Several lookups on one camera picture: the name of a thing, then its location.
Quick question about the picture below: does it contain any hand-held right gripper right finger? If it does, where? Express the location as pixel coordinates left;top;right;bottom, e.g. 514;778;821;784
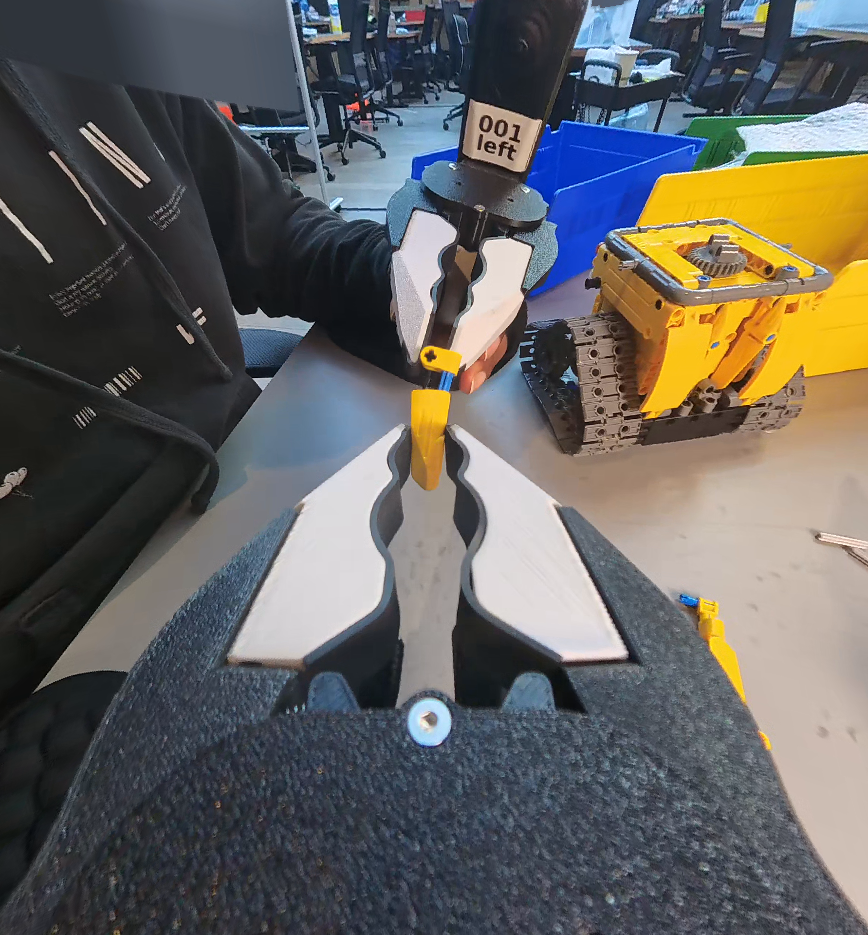
449;427;632;666

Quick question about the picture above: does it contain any pile of small building parts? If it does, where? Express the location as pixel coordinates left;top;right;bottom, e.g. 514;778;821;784
815;529;868;590

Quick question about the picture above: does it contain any yellow tracked toy robot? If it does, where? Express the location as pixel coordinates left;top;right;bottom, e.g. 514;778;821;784
520;218;833;458

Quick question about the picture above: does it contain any blue plastic bin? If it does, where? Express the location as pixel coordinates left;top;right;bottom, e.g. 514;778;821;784
411;120;709;302

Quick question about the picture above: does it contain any black quilted chair armrest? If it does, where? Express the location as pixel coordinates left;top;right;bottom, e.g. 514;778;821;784
0;670;131;935

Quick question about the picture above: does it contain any yellow wedge panel piece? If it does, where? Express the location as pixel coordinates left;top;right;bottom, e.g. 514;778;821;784
409;383;454;492

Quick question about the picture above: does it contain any white plastic sheet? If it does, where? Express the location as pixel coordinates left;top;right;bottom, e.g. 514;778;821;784
735;101;868;156

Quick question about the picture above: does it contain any green plastic bin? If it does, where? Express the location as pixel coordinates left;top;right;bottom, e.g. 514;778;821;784
681;113;868;170

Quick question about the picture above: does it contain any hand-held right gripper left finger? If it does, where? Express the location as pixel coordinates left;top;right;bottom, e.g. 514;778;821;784
227;427;410;673

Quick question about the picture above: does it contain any yellow beam assembly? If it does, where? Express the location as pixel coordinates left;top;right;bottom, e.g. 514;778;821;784
693;597;772;755

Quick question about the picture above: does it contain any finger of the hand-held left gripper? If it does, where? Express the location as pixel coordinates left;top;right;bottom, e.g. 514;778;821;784
389;211;458;366
447;239;536;375

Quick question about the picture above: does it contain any person's left forearm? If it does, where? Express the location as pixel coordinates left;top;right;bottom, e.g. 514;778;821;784
171;125;423;369

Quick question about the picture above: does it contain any large yellow plastic bin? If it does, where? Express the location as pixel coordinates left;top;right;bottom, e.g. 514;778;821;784
636;151;868;379

